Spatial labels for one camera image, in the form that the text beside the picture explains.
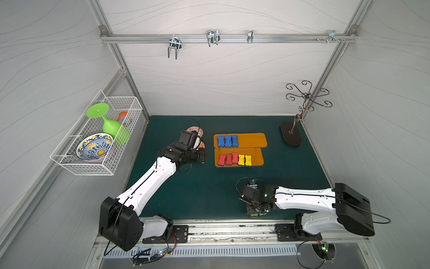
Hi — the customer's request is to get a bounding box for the blue eraser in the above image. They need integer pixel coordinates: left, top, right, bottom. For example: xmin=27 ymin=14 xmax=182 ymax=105
xmin=217 ymin=136 xmax=225 ymax=148
xmin=231 ymin=135 xmax=239 ymax=148
xmin=224 ymin=136 xmax=232 ymax=148

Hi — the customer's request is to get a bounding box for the orange two-tier shelf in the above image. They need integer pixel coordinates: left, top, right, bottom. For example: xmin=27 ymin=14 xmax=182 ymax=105
xmin=213 ymin=133 xmax=268 ymax=168

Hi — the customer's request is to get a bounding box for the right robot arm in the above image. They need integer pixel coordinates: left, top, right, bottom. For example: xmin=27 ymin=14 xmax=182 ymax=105
xmin=239 ymin=182 xmax=375 ymax=238

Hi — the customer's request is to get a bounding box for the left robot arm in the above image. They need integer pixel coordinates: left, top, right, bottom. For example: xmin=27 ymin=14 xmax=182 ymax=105
xmin=99 ymin=148 xmax=206 ymax=251

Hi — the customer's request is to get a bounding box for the red patterned bowl rear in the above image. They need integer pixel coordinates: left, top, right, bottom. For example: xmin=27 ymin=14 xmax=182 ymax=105
xmin=187 ymin=126 xmax=204 ymax=137

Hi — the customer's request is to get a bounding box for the red eraser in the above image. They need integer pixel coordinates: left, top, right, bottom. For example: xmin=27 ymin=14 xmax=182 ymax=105
xmin=218 ymin=154 xmax=226 ymax=167
xmin=232 ymin=152 xmax=239 ymax=164
xmin=225 ymin=154 xmax=233 ymax=166

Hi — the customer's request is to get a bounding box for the yellow eraser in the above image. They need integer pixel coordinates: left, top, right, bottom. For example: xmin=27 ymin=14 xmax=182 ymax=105
xmin=245 ymin=155 xmax=252 ymax=166
xmin=237 ymin=154 xmax=245 ymax=166

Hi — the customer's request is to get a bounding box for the metal jewelry stand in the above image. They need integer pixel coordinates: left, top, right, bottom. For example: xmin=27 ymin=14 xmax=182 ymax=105
xmin=280 ymin=80 xmax=333 ymax=147

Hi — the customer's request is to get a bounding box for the green plastic goblet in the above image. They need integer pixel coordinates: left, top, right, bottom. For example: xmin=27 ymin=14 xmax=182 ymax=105
xmin=86 ymin=103 xmax=131 ymax=145

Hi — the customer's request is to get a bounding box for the orange item in basket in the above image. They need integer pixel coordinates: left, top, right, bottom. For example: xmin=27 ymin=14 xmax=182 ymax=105
xmin=116 ymin=111 xmax=128 ymax=122

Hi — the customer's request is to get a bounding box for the blue yellow patterned bowl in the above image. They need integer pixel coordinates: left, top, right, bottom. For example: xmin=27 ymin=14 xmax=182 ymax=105
xmin=76 ymin=133 xmax=114 ymax=161

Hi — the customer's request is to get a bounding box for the double metal hook left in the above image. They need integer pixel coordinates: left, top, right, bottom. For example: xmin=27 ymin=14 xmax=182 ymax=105
xmin=168 ymin=37 xmax=182 ymax=59

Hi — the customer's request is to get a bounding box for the double metal hook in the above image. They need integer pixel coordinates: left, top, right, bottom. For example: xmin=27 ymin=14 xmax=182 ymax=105
xmin=206 ymin=30 xmax=221 ymax=47
xmin=168 ymin=37 xmax=182 ymax=59

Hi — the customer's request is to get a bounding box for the aluminium crossbar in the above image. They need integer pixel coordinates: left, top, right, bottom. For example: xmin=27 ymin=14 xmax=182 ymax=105
xmin=101 ymin=33 xmax=359 ymax=45

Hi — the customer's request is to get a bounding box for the double metal hook middle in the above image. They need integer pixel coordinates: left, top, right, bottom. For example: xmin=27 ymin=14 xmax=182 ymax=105
xmin=206 ymin=30 xmax=221 ymax=47

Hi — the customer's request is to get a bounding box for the single metal hook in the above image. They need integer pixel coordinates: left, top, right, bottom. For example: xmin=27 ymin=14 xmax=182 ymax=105
xmin=247 ymin=30 xmax=254 ymax=44

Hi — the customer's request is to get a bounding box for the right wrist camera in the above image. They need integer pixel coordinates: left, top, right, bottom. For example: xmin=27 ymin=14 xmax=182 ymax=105
xmin=247 ymin=179 xmax=258 ymax=189

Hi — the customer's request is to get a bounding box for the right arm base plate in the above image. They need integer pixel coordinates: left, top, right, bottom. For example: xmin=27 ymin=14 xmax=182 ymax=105
xmin=274 ymin=223 xmax=322 ymax=242

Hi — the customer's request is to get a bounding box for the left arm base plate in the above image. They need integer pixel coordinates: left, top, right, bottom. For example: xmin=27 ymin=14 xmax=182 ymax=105
xmin=142 ymin=225 xmax=189 ymax=244

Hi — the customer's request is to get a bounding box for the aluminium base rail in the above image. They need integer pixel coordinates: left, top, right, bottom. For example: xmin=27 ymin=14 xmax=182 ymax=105
xmin=93 ymin=220 xmax=370 ymax=248

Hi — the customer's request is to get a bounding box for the white wire basket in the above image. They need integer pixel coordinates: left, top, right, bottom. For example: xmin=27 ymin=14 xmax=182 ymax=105
xmin=50 ymin=91 xmax=142 ymax=176

